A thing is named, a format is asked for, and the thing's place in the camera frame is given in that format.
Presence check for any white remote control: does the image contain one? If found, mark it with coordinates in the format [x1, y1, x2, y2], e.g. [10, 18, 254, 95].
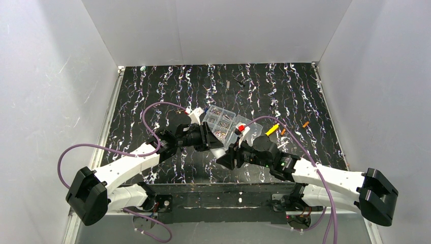
[210, 148, 225, 159]

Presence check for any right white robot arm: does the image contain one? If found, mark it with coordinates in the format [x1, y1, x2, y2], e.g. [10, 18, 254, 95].
[211, 136, 398, 227]

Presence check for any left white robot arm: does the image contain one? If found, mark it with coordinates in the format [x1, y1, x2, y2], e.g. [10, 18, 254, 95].
[66, 122, 224, 226]

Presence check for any clear plastic parts box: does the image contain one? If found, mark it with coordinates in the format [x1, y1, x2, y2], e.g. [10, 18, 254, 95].
[203, 105, 251, 150]

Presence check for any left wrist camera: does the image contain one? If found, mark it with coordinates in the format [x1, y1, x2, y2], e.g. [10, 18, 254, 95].
[185, 107, 204, 125]

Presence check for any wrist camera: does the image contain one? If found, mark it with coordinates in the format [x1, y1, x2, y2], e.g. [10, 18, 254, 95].
[234, 123, 250, 147]
[185, 107, 204, 125]

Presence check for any yellow handled screwdriver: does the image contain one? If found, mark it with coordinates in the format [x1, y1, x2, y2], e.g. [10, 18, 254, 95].
[265, 124, 279, 136]

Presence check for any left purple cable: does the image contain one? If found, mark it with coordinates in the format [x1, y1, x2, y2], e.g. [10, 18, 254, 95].
[56, 101, 188, 244]

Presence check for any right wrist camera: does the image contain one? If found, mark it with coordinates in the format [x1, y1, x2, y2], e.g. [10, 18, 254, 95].
[234, 123, 250, 147]

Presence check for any aluminium frame rail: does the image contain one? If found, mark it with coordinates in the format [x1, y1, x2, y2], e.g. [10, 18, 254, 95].
[67, 66, 125, 222]

